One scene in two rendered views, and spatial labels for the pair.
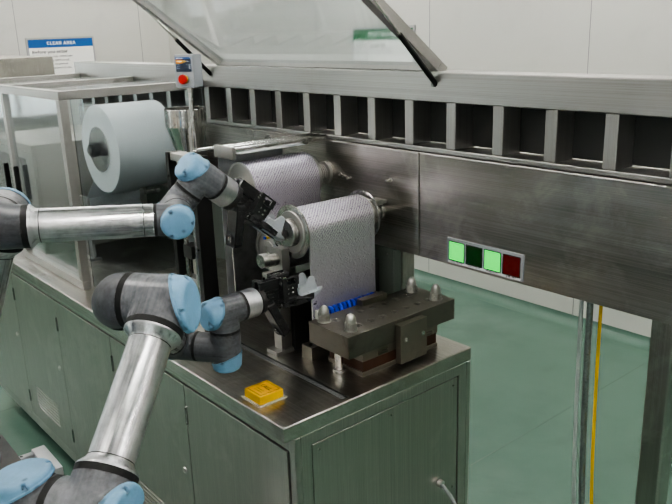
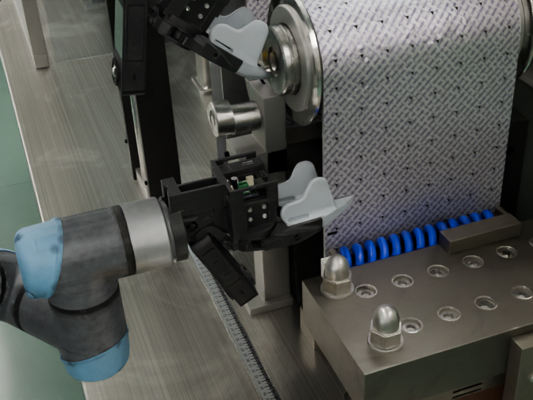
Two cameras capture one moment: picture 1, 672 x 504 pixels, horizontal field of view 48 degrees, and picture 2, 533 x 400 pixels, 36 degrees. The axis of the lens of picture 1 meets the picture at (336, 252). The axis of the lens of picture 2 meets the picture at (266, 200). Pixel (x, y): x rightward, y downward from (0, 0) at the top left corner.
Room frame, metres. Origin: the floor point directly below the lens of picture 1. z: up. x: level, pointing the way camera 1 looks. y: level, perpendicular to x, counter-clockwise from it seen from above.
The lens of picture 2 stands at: (1.18, -0.16, 1.60)
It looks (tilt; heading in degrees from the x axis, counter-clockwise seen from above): 33 degrees down; 21
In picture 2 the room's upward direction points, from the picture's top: 3 degrees counter-clockwise
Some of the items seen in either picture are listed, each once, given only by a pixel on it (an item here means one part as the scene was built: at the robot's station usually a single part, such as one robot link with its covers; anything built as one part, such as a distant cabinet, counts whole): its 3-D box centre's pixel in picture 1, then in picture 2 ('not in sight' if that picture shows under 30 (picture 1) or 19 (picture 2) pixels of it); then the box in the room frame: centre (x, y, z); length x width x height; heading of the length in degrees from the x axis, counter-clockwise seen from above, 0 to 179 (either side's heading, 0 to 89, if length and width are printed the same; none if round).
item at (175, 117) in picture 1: (185, 116); not in sight; (2.59, 0.49, 1.50); 0.14 x 0.14 x 0.06
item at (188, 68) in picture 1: (187, 70); not in sight; (2.41, 0.44, 1.66); 0.07 x 0.07 x 0.10; 66
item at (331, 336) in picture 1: (383, 319); (494, 297); (1.94, -0.13, 1.00); 0.40 x 0.16 x 0.06; 130
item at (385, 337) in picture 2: (350, 321); (385, 324); (1.80, -0.03, 1.05); 0.04 x 0.04 x 0.04
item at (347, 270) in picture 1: (343, 274); (417, 168); (2.00, -0.02, 1.11); 0.23 x 0.01 x 0.18; 130
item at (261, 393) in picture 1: (263, 392); not in sight; (1.70, 0.19, 0.91); 0.07 x 0.07 x 0.02; 40
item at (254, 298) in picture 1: (248, 302); (147, 232); (1.80, 0.23, 1.11); 0.08 x 0.05 x 0.08; 40
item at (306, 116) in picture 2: (292, 231); (293, 58); (1.97, 0.12, 1.25); 0.15 x 0.01 x 0.15; 40
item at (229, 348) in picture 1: (220, 348); (79, 321); (1.76, 0.30, 1.01); 0.11 x 0.08 x 0.11; 76
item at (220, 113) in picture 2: (263, 260); (220, 118); (1.95, 0.20, 1.18); 0.04 x 0.02 x 0.04; 40
